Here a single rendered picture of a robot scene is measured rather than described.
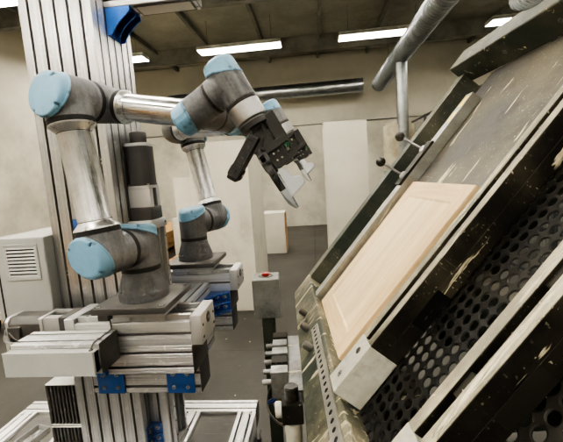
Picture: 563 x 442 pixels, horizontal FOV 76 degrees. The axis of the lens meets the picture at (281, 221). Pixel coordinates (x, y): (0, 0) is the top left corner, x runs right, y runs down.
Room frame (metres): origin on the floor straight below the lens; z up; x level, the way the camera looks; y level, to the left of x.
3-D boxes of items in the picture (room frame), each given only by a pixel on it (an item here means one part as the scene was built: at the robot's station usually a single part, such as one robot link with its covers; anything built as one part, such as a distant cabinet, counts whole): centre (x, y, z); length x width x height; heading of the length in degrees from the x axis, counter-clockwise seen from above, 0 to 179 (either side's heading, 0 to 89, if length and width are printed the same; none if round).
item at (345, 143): (5.26, -0.97, 1.03); 0.60 x 0.58 x 2.05; 174
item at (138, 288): (1.08, 0.44, 1.09); 0.15 x 0.15 x 0.10
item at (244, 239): (4.06, 0.55, 0.88); 0.90 x 0.60 x 1.75; 174
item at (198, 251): (1.58, 0.39, 1.09); 0.15 x 0.15 x 0.10
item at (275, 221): (6.49, 0.21, 0.36); 0.58 x 0.45 x 0.72; 84
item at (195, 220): (1.58, 0.39, 1.20); 0.13 x 0.12 x 0.14; 149
